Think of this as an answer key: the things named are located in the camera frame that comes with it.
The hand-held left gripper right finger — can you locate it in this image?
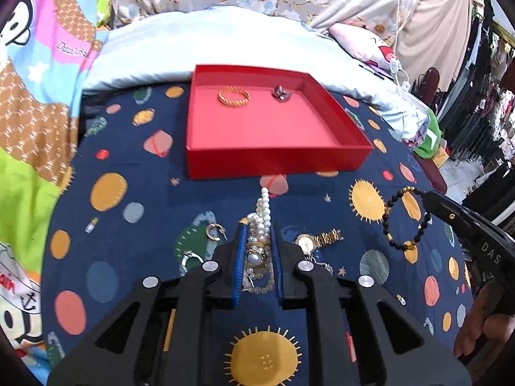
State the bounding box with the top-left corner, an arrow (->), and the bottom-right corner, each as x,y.
270,222 -> 471,386

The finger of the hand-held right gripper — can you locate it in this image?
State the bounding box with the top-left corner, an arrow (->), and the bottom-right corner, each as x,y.
420,190 -> 480,243

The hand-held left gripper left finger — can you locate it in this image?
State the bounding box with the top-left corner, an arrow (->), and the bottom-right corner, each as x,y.
47,223 -> 248,386

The gold wristwatch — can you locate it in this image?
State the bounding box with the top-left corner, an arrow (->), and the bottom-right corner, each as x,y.
295,228 -> 343,254

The gold hoop earring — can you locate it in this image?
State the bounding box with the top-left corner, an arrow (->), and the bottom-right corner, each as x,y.
205,223 -> 228,243

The white pearl bracelet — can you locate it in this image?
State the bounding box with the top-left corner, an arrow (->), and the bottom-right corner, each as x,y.
241,187 -> 278,294

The silver ring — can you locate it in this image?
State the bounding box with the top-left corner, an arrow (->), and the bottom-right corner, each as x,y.
180,250 -> 204,274

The black bead bracelet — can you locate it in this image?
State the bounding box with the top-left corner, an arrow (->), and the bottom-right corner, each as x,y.
382,186 -> 433,250

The red shallow tray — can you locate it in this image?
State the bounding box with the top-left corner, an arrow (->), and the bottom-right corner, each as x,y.
185,63 -> 374,180

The person's right hand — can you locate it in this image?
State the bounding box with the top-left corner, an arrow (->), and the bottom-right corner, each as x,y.
453,282 -> 515,359

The dark red cloth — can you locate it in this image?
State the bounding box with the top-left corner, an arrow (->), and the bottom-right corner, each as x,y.
408,151 -> 449,194

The green cloth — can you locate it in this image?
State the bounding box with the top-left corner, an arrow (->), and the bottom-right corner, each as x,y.
412,108 -> 443,159

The rack of hanging clothes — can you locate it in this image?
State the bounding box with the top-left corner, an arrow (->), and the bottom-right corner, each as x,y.
438,0 -> 515,226

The navy planet print cloth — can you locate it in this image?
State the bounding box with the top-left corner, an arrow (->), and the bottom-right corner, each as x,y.
40,82 -> 475,386

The dark brown bag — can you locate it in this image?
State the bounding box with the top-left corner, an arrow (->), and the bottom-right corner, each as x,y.
414,68 -> 441,105

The purple notebook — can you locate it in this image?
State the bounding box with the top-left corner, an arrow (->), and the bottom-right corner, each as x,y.
362,61 -> 390,79

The black pen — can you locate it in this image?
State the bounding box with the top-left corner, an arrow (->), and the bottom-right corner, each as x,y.
358,63 -> 387,77

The gold bangle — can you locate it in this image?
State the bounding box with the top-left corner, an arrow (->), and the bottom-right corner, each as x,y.
218,87 -> 251,107

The beige curtain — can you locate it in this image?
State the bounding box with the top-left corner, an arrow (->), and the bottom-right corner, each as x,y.
396,0 -> 483,93

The pink plush pillow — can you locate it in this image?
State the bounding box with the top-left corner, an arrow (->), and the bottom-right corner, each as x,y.
328,22 -> 397,71

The light blue pillow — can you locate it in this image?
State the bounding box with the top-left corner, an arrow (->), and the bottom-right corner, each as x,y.
82,6 -> 429,141

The colourful cartoon blanket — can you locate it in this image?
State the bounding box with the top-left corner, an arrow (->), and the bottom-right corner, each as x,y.
0,0 -> 117,386

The white cable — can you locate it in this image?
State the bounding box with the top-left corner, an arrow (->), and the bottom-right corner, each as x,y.
390,0 -> 412,90

